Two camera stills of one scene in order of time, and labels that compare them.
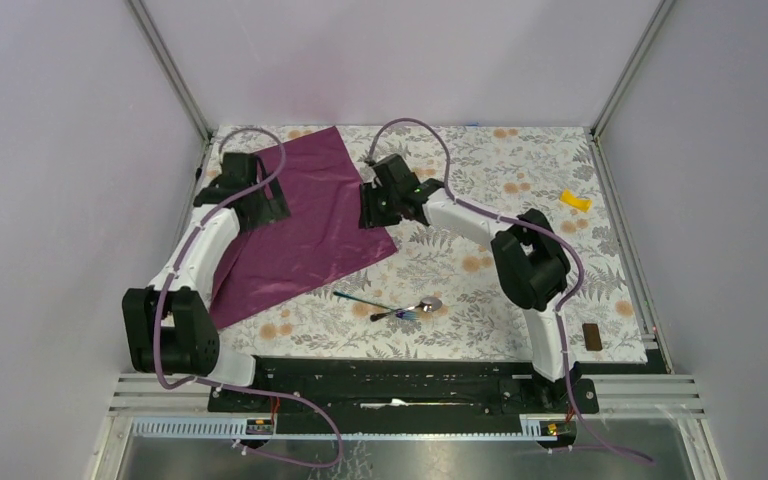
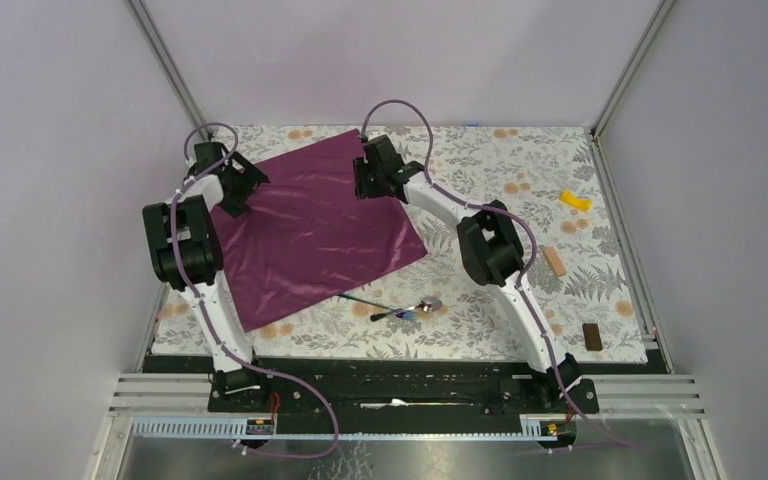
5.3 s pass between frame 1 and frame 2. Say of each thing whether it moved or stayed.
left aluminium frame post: stayed
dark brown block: stayed
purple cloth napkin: moved
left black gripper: moved
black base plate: stayed
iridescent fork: stayed
